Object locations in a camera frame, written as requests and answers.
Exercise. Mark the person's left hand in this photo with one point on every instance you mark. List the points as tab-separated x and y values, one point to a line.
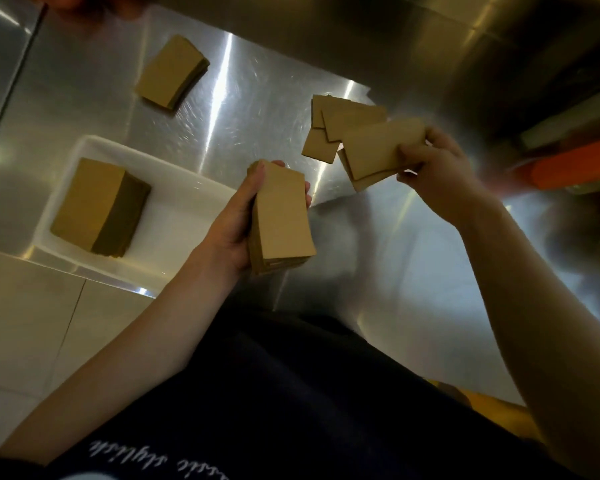
227	239

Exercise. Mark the person's right hand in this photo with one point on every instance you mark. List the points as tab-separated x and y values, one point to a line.
445	184

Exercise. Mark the white plastic tray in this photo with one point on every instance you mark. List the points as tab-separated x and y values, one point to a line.
180	219

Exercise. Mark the gathered bundle brown paper pieces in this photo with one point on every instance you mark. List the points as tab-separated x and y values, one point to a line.
282	219

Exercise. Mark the thin bundle brown paper pieces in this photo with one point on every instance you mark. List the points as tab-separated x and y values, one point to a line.
375	152

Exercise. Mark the small cardboard stack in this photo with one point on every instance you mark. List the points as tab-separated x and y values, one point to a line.
167	69

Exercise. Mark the person's left forearm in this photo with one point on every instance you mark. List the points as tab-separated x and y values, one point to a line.
130	359

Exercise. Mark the person's right forearm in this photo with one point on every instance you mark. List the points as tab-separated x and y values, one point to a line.
545	334

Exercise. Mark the orange box at right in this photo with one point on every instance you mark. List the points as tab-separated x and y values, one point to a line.
575	167

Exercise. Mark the white tube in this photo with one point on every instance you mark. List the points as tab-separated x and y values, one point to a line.
570	122

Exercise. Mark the black printed shirt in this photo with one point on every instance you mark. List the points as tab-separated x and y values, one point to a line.
290	394

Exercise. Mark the yellow stool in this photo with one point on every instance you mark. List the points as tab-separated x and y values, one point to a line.
505	414

